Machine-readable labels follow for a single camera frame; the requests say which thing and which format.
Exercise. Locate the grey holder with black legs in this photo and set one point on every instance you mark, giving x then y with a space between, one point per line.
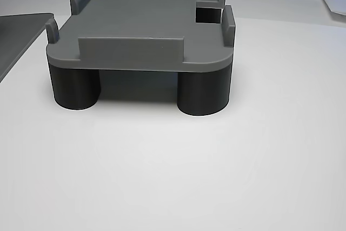
140 12

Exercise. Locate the grey rectangular mat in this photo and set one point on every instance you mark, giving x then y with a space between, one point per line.
16 33

